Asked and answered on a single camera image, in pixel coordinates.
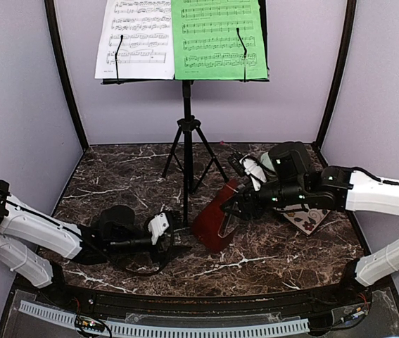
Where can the pale green ceramic bowl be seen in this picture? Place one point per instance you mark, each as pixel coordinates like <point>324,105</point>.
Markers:
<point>266,161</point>

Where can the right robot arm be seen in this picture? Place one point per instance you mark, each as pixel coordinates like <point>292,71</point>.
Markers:
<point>284,177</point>

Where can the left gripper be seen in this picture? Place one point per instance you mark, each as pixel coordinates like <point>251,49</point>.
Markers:
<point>164,255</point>

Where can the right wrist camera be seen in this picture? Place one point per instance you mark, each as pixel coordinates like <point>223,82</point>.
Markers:
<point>244,165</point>

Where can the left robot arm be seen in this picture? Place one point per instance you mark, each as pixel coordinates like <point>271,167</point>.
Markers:
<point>112,234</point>

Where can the white sheet music paper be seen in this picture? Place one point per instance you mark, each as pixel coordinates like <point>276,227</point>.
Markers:
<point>136,42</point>

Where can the small circuit board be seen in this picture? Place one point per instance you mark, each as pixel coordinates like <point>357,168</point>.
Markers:
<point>89,325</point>

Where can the square floral plate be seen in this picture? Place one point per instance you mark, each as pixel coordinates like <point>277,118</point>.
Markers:
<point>306,221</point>

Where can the left black frame post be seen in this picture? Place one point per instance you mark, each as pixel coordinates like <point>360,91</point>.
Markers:
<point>51,17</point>

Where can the black music stand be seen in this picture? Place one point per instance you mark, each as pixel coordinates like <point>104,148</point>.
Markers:
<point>189,125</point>

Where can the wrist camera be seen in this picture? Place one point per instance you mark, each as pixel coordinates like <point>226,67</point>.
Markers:
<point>244,165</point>
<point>161,222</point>

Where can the green paper sheet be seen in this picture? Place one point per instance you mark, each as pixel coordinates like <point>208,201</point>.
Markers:
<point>218,40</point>

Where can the white slotted cable duct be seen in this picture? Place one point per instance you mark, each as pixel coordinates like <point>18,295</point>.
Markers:
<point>159,326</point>

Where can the black front rail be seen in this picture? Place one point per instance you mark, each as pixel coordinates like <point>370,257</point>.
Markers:
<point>314,302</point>

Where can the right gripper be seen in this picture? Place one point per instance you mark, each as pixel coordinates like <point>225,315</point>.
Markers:
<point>243,201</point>

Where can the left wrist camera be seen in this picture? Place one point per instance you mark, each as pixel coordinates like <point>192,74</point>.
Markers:
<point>161,222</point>

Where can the dark red wooden metronome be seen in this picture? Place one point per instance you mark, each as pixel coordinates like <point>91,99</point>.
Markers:
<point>210,224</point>

